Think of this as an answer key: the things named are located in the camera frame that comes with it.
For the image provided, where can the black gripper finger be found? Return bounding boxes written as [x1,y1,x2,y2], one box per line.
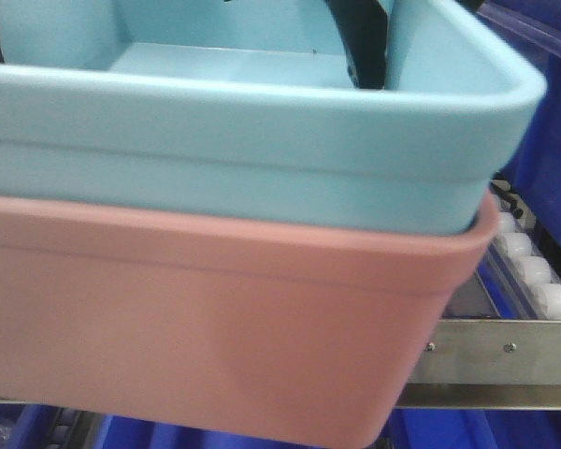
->
[325,0,389,90]

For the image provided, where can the light blue plastic box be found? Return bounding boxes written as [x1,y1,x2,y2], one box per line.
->
[0,1,546,235]

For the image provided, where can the pink plastic box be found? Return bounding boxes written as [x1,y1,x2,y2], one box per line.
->
[0,196,497,448]

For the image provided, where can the blue storage bin far right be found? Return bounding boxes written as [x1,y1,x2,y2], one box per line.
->
[474,0,561,282]

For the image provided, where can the white roller track right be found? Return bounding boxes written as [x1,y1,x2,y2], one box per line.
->
[490,179,561,321]

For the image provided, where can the metal shelf rack frame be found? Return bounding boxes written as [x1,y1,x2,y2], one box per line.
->
[396,319,561,411]

